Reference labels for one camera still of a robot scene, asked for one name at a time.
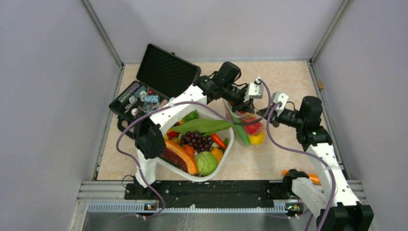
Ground red toy bell pepper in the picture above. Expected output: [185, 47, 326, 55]
[242, 116, 264, 135]

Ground clear zip top bag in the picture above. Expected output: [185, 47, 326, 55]
[223, 100, 266, 147]

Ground green toy cucumber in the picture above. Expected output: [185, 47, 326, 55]
[227, 102, 250, 146]

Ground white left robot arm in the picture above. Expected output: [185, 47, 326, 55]
[131, 62, 269, 199]

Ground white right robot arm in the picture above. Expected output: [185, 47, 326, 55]
[261, 92, 374, 231]

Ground green toy lettuce leaf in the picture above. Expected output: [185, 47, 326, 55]
[172, 118, 232, 136]

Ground orange marker pen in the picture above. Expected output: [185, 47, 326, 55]
[282, 170, 320, 185]

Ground purple toy grapes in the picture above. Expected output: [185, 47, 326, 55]
[179, 130, 214, 153]

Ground large green toy cabbage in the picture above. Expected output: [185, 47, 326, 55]
[194, 151, 218, 176]

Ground black foam-lined case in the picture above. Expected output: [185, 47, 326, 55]
[109, 44, 201, 131]

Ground white plastic basket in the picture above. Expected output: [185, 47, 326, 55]
[157, 110, 234, 182]

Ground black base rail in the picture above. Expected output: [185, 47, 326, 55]
[124, 180, 304, 213]

